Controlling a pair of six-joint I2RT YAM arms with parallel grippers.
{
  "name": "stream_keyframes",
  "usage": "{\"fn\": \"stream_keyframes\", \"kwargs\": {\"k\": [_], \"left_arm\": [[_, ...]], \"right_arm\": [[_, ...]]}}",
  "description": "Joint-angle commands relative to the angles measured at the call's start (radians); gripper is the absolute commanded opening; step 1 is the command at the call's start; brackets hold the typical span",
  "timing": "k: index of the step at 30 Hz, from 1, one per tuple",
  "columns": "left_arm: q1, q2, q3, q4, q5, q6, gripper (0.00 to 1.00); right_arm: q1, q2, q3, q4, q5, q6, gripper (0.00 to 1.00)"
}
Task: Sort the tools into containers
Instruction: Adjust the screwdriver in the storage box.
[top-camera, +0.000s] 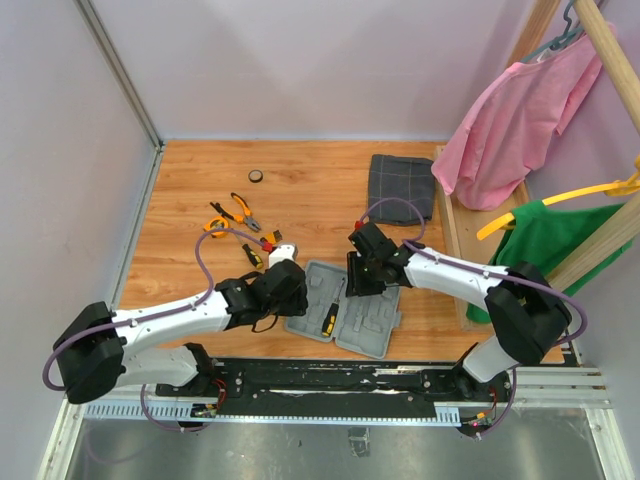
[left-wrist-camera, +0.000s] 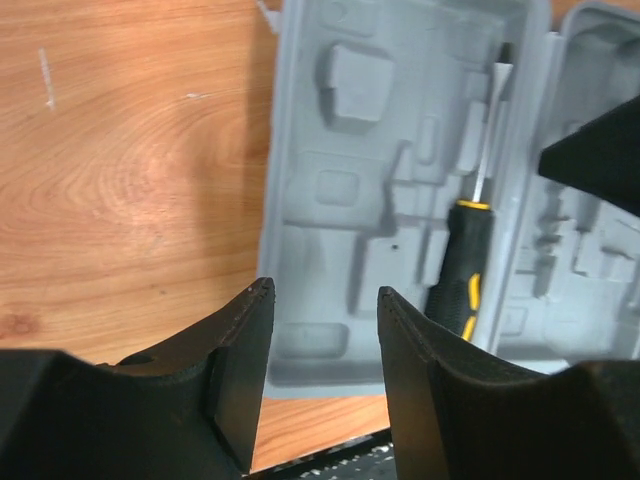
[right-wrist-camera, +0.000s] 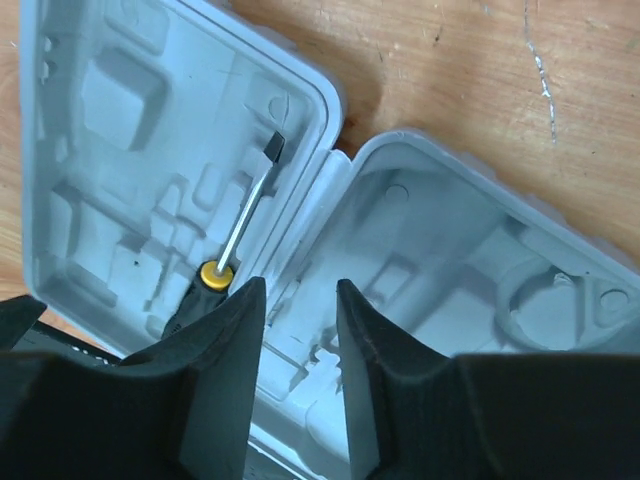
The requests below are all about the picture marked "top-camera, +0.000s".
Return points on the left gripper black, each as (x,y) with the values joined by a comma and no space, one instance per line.
(298,304)

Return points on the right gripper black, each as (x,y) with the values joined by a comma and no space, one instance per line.
(356,287)

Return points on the flathead screwdriver black yellow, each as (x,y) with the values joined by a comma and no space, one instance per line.
(331,315)

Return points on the grey plastic tool case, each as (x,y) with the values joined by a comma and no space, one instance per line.
(364,324)

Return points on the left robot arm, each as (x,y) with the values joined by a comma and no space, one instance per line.
(101,350)

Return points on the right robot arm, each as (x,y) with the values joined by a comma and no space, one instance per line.
(527,316)

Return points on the hex key set orange holder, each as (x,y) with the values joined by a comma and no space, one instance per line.
(273,237)

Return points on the orange black pliers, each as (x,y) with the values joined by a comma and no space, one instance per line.
(245,218)

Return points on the dark grey checked cloth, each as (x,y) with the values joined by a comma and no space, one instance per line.
(401,190)

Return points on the yellow tape measure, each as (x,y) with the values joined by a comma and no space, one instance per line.
(217,227)

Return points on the wooden clothes rack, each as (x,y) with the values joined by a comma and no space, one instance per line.
(623,225)

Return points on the green shirt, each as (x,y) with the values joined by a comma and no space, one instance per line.
(544,237)

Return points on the pink shirt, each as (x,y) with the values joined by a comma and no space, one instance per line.
(506,133)

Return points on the yellow clothes hanger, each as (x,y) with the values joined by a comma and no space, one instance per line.
(612,189)

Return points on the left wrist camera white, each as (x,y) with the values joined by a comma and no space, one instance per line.
(282,252)

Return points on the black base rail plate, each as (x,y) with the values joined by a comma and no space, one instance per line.
(331,388)

